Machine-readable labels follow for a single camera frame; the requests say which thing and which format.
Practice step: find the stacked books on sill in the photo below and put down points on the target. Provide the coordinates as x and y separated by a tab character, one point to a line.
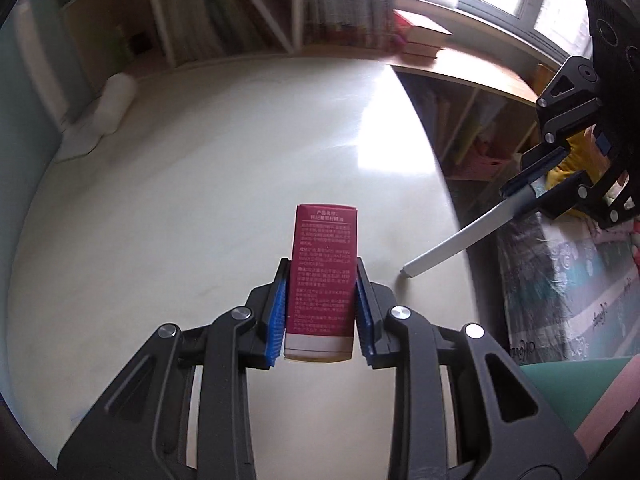
420	35

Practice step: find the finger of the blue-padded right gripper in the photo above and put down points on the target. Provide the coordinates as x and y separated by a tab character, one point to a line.
564	196
534	163

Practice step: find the white tissue roll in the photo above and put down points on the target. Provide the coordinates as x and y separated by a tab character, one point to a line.
118	93

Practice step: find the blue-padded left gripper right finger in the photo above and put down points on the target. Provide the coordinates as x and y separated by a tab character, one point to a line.
463	409

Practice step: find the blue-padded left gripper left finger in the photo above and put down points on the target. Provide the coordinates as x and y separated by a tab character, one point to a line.
179	408

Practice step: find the dark red text box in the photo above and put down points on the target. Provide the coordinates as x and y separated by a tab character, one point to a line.
320	316

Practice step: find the patterned bed blanket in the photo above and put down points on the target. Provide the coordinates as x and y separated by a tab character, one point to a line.
570	289

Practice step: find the yellow pillow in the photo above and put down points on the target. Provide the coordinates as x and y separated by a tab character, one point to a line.
584	155

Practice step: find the white desk lamp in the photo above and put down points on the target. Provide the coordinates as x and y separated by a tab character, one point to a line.
79	137

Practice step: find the wooden bookshelf with books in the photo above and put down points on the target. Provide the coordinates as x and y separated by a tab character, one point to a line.
143	37

